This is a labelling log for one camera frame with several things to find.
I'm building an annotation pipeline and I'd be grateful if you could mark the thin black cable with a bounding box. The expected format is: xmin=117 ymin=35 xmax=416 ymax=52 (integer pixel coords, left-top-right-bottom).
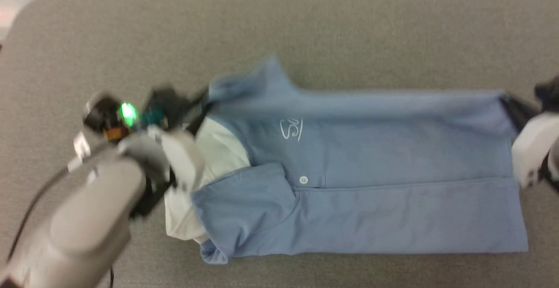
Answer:
xmin=5 ymin=166 xmax=72 ymax=264

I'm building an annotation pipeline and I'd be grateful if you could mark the blue polo shirt white collar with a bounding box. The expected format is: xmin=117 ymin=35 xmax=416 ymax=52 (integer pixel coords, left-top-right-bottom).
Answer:
xmin=164 ymin=56 xmax=530 ymax=265

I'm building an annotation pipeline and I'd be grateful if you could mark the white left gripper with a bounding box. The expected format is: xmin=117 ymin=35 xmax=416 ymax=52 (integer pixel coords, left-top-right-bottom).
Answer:
xmin=146 ymin=88 xmax=214 ymax=193

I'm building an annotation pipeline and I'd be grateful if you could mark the grey-beige fabric sofa seat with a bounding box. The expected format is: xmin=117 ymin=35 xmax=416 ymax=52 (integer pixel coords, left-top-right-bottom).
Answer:
xmin=0 ymin=0 xmax=559 ymax=288

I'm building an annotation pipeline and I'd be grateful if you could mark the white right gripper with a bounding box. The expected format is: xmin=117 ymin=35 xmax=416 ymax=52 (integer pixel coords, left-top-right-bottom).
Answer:
xmin=499 ymin=76 xmax=559 ymax=189

